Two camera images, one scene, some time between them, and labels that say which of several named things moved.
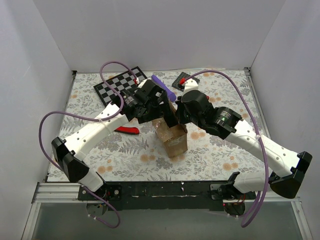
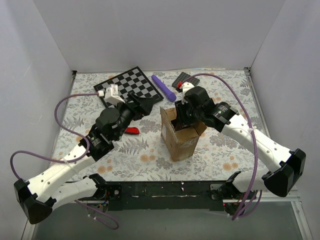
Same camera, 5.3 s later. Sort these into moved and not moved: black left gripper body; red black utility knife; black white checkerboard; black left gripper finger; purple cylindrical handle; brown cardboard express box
Moved: brown cardboard express box; black left gripper body; black left gripper finger
Not moved: black white checkerboard; red black utility knife; purple cylindrical handle
